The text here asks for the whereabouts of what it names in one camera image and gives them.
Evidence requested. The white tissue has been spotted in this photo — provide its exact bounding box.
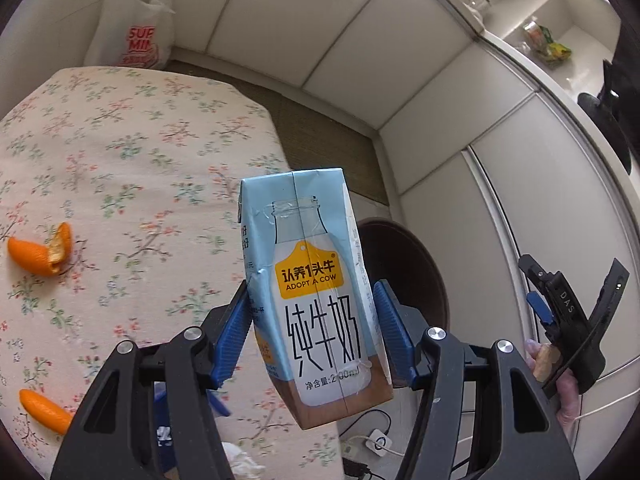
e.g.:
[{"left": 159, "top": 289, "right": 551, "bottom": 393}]
[{"left": 220, "top": 441, "right": 266, "bottom": 480}]

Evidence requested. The brown round bin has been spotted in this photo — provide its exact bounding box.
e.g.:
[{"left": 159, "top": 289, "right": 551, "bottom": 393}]
[{"left": 357, "top": 217, "right": 451, "bottom": 341}]

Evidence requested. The floral tablecloth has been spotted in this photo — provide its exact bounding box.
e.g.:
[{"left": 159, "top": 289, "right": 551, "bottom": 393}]
[{"left": 0, "top": 65, "right": 346, "bottom": 480}]

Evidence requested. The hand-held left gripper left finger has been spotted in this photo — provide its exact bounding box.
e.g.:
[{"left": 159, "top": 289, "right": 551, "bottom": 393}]
[{"left": 50, "top": 280, "right": 251, "bottom": 480}]

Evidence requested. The white kitchen cabinet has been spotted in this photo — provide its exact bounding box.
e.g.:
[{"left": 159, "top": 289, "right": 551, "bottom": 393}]
[
  {"left": 377, "top": 35, "right": 640, "bottom": 441},
  {"left": 170, "top": 0, "right": 485, "bottom": 133}
]

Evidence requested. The white plastic shopping bag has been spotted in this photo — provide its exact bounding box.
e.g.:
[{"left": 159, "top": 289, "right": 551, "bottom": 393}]
[{"left": 82, "top": 0, "right": 176, "bottom": 70}]

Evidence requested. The dark blue packet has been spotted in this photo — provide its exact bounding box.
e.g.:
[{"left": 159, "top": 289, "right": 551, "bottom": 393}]
[{"left": 152, "top": 382, "right": 232, "bottom": 480}]

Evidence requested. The white power strip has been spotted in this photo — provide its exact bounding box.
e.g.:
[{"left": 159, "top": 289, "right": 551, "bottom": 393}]
[{"left": 342, "top": 427, "right": 396, "bottom": 461}]

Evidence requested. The light blue milk carton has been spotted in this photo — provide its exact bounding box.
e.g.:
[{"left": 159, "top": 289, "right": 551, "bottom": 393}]
[{"left": 236, "top": 167, "right": 396, "bottom": 431}]

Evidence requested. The black cable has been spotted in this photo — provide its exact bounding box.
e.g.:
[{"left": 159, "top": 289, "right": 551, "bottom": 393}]
[{"left": 345, "top": 407, "right": 392, "bottom": 438}]

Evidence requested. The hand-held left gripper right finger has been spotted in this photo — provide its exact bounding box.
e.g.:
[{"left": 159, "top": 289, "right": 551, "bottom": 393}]
[{"left": 372, "top": 280, "right": 581, "bottom": 480}]

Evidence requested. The black frying pan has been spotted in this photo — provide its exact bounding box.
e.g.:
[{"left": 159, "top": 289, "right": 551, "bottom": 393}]
[{"left": 577, "top": 59, "right": 635, "bottom": 173}]

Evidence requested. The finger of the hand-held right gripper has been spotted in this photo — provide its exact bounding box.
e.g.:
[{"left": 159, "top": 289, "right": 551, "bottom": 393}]
[
  {"left": 518, "top": 254, "right": 551, "bottom": 292},
  {"left": 526, "top": 291, "right": 555, "bottom": 331}
]

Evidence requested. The yellow snack bag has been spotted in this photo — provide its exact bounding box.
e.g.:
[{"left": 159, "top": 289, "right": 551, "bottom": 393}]
[{"left": 545, "top": 42, "right": 573, "bottom": 68}]

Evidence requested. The person's right hand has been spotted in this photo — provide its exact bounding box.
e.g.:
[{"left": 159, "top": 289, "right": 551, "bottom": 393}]
[{"left": 524, "top": 339, "right": 585, "bottom": 423}]

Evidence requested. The orange peel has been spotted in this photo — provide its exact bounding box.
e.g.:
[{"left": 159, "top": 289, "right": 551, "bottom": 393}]
[
  {"left": 7, "top": 221, "right": 73, "bottom": 277},
  {"left": 19, "top": 389, "right": 73, "bottom": 436}
]

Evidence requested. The green snack bag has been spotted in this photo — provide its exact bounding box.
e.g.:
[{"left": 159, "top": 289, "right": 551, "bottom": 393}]
[{"left": 524, "top": 22, "right": 551, "bottom": 56}]

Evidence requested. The white kitchen countertop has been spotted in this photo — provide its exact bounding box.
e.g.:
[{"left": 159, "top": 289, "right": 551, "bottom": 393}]
[{"left": 400, "top": 0, "right": 626, "bottom": 171}]

